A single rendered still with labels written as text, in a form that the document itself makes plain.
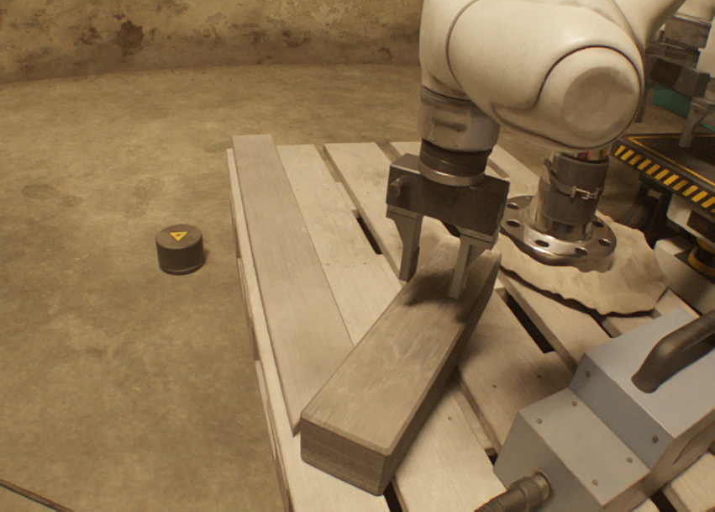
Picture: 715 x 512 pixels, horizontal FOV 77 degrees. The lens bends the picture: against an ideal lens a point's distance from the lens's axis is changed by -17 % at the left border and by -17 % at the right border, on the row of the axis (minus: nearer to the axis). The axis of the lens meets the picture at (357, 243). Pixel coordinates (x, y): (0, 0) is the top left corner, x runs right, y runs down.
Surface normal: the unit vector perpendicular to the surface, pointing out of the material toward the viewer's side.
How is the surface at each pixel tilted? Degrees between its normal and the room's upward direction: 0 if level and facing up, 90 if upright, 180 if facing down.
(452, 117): 90
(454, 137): 90
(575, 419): 0
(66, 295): 0
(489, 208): 90
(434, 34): 88
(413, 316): 0
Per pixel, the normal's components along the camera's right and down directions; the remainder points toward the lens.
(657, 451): -0.90, 0.17
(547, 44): -0.64, -0.23
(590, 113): 0.03, 0.59
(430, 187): -0.46, 0.43
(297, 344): 0.07, -0.85
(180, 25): 0.27, 0.51
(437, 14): -0.91, -0.07
